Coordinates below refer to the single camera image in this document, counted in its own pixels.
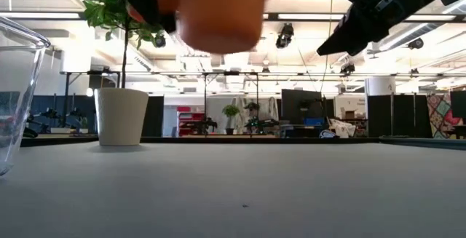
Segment orange measuring cup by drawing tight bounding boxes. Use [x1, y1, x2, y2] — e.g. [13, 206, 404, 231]
[127, 0, 277, 55]

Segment green leafy plant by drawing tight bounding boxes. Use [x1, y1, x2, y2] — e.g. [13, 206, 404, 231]
[79, 0, 178, 90]

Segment long ceiling light fixture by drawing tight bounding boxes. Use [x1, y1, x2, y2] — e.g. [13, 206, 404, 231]
[261, 11, 466, 23]

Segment white round pillar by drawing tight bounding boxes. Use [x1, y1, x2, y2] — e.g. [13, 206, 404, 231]
[365, 76, 397, 97]

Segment black computer monitor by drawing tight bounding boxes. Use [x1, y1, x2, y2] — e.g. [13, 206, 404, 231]
[280, 88, 324, 125]

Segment wide dark partition panels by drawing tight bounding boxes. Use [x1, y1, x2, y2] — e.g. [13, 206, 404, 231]
[366, 94, 433, 139]

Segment white cloth bag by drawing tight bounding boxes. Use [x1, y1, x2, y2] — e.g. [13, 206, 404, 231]
[320, 118, 356, 139]

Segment patterned patchwork quilt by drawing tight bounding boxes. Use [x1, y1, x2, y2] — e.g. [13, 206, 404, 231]
[425, 92, 465, 140]

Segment narrow black partition panel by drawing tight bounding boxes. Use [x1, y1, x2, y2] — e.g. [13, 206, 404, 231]
[141, 95, 165, 138]

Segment black screen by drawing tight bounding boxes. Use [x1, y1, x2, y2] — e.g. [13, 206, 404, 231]
[450, 90, 466, 119]

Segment red storage shelf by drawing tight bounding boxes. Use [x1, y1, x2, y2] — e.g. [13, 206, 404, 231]
[176, 106, 205, 137]

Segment white plant pot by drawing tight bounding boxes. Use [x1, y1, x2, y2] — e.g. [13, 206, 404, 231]
[93, 87, 149, 147]

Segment small background potted plant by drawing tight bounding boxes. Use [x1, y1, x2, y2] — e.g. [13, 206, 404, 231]
[221, 103, 240, 135]

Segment black metal frame stand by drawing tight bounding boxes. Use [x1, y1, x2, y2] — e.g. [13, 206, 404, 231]
[60, 69, 122, 137]
[202, 71, 260, 119]

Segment blue partition wall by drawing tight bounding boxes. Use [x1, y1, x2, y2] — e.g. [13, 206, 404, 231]
[31, 95, 98, 135]

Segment wooden table with black frame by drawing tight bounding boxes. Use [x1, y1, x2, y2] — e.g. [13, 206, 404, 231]
[20, 135, 466, 151]

